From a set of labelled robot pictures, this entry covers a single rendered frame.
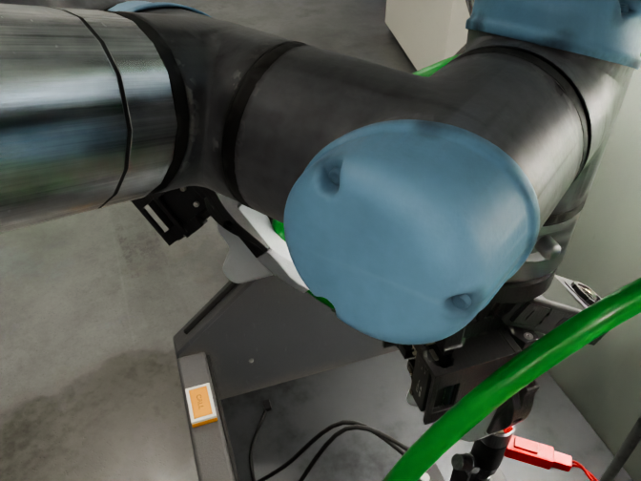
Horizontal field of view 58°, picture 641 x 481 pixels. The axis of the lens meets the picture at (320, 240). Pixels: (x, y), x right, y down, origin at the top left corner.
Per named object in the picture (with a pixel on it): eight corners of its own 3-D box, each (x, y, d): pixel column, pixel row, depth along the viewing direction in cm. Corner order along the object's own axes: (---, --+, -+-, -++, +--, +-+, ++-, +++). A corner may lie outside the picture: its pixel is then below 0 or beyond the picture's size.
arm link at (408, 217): (213, 269, 24) (356, 156, 31) (457, 404, 19) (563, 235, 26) (185, 96, 19) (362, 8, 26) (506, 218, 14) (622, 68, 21)
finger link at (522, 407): (463, 400, 45) (484, 326, 40) (483, 393, 46) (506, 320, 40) (495, 452, 42) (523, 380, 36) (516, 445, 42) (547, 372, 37)
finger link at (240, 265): (269, 312, 51) (206, 227, 50) (319, 282, 48) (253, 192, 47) (254, 329, 48) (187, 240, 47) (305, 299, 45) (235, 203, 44)
